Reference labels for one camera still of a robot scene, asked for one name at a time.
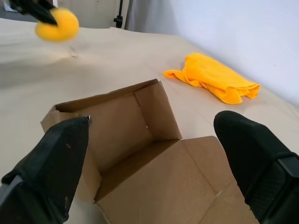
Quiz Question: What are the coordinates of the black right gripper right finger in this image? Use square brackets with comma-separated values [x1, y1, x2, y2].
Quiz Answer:
[213, 110, 299, 224]

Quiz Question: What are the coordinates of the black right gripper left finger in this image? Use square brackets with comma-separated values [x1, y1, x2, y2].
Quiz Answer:
[0, 116, 90, 224]

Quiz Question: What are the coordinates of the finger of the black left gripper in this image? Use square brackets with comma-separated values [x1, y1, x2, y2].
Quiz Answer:
[9, 0, 58, 25]
[37, 0, 57, 10]

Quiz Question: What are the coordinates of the yellow round item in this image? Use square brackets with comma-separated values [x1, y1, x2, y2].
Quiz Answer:
[35, 7, 80, 43]

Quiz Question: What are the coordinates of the brown cardboard box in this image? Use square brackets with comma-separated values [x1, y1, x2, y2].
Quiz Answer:
[40, 78, 260, 224]

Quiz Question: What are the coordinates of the yellow cloth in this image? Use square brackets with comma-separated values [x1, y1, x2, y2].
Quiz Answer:
[163, 52, 261, 105]

